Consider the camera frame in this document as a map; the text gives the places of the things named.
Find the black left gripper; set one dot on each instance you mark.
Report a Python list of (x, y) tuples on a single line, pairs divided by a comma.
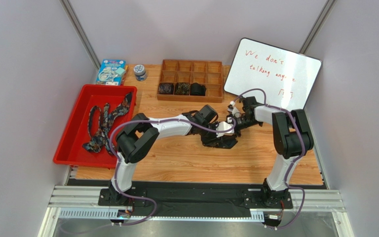
[(218, 139)]

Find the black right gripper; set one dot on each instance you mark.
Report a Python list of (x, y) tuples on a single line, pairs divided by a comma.
[(242, 122)]

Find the black floral necktie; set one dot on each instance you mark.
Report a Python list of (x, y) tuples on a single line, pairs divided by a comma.
[(223, 142)]

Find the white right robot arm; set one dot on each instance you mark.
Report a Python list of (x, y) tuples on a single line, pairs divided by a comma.
[(292, 139)]

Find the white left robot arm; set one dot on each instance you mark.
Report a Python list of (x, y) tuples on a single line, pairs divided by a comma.
[(131, 141)]

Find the plain black rolled tie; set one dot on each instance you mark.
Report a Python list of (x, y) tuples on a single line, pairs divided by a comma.
[(197, 89)]

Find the dark patterned rolled tie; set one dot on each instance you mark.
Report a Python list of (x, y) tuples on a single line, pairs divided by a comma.
[(182, 88)]

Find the whiteboard with red writing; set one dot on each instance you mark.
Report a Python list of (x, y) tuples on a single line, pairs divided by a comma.
[(271, 74)]

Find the wooden compartment organizer box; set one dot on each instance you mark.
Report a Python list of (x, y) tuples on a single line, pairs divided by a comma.
[(209, 73)]

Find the dark blue rolled tie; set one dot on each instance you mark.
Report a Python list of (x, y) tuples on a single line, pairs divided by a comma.
[(166, 88)]

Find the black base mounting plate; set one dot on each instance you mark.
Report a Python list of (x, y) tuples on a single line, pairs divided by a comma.
[(191, 199)]

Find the small blue white jar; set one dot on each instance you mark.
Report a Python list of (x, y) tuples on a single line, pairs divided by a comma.
[(140, 72)]

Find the blue floral necktie in tray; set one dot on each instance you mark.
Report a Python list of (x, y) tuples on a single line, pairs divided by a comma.
[(100, 138)]

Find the blue picture box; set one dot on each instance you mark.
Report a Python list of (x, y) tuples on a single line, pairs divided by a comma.
[(111, 72)]

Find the red plastic tray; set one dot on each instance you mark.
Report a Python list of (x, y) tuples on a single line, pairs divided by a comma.
[(93, 103)]

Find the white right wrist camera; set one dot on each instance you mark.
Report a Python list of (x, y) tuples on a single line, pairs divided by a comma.
[(232, 110)]

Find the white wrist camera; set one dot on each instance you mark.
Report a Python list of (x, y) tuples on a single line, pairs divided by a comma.
[(226, 127), (232, 110)]

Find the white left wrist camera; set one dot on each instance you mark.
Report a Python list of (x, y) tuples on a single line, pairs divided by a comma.
[(226, 127)]

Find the aluminium frame rail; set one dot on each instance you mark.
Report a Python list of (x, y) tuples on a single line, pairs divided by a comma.
[(73, 210)]

